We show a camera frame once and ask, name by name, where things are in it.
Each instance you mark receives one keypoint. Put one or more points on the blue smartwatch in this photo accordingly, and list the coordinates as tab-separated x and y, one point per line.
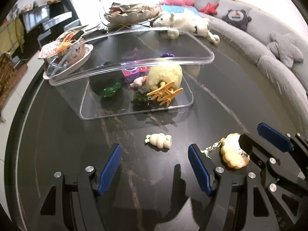
54	67

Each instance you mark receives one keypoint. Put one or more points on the silver foil bag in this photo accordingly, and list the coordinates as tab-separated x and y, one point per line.
96	27

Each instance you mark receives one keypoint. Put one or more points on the yellow plastic scoop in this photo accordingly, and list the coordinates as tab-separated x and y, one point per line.
64	45

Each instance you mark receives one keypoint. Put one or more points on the black piano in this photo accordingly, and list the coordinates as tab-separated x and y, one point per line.
36	16

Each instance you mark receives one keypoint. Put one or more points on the yellow plaid blanket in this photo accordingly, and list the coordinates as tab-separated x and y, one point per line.
12	33

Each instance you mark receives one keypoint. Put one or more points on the spotted toy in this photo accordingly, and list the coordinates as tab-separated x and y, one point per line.
110	89

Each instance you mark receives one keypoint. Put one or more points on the clear plastic storage box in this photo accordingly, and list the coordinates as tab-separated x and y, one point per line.
108	43

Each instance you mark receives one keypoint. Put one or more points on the black marble desktop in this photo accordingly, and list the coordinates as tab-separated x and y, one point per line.
156	173

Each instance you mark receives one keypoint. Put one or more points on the small white figure toy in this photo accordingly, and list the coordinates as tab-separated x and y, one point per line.
158	142

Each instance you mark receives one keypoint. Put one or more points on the dark green toy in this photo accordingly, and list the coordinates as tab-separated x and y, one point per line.
140	99

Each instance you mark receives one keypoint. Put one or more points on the pink patterned pouch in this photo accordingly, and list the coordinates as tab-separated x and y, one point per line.
50	49

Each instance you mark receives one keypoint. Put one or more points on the black piano stool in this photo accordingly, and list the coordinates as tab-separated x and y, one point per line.
72	25

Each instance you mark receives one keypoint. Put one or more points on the floral ceramic cup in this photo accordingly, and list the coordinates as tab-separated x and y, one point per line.
74	53

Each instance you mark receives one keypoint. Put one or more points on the small pink figure toy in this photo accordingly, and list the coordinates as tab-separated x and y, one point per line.
138	81

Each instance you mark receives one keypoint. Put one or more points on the orange plastic clip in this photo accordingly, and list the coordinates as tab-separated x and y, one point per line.
68	36

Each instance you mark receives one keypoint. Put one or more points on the pile of snack packets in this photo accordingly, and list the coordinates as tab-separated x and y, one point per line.
134	8

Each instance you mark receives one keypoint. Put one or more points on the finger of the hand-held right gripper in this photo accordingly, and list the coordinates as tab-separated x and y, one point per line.
274	136
250	146

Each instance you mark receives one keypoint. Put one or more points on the pink plush toy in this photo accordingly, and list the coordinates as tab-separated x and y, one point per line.
182	0

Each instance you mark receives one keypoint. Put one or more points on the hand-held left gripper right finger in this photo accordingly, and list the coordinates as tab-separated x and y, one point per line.
199	168

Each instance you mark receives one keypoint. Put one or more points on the red starfish plush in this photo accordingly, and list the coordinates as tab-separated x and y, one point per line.
209	8

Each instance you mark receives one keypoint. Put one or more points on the white oval plate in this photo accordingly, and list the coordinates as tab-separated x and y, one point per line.
81	59

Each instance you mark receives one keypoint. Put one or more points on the brown patterned rug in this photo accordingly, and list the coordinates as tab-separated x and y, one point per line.
9	84

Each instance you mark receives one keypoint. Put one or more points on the yellow chick plush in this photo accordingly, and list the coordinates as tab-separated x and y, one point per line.
163	77

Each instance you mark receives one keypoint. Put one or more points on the dark ship wheel cushion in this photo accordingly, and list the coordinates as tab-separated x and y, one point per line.
235	16

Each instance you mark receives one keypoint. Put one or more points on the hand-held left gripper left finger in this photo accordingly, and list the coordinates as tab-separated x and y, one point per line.
109	170

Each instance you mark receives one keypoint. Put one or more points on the small purple flower toy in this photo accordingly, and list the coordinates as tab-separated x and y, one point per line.
167	55

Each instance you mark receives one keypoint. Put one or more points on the brown wooden saucer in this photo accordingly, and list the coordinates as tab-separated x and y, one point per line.
81	53

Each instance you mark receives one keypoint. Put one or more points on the striped star cushion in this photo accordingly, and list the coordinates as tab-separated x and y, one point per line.
284	48

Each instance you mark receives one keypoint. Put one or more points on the grey sofa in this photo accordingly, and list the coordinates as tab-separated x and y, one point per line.
259	16

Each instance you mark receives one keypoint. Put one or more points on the white leaf tiered dish stand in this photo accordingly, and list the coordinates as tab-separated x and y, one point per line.
130	18

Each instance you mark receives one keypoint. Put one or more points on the purple plastic toy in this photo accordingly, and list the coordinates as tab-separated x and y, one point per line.
131	73

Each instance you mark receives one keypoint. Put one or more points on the white sheep plush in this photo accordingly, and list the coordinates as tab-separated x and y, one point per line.
190	24

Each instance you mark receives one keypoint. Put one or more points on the blue book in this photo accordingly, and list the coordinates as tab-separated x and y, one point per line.
178	9

